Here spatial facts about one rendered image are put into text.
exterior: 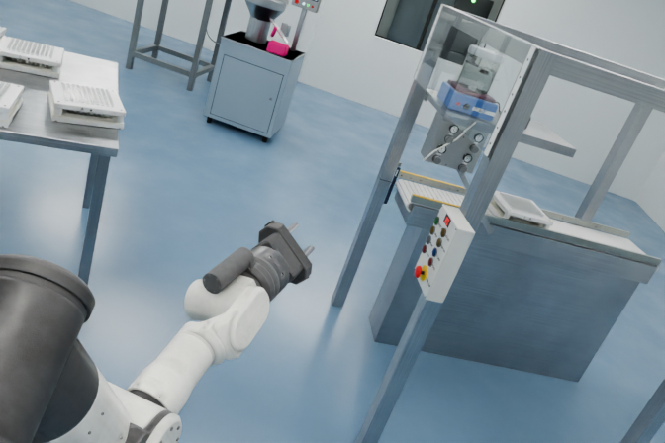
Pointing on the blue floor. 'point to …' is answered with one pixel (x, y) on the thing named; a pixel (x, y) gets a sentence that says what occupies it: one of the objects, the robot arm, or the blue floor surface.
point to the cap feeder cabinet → (251, 85)
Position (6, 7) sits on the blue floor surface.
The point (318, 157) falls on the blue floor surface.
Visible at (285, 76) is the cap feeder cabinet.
